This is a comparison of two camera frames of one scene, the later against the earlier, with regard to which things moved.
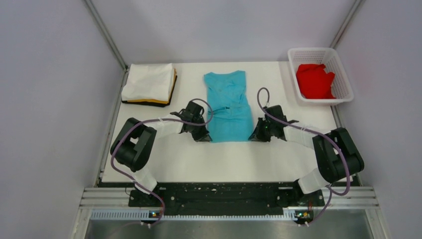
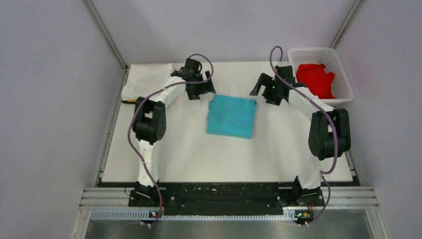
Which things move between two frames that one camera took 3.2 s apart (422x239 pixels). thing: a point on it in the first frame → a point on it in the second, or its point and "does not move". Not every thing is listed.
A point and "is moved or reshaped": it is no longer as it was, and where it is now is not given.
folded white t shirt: x=149 y=81 does not move
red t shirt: x=314 y=82 does not move
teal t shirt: x=227 y=94 is moved or reshaped
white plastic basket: x=327 y=56 does not move
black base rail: x=228 y=194 does not move
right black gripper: x=257 y=135 → x=266 y=80
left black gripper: x=203 y=136 → x=194 y=94
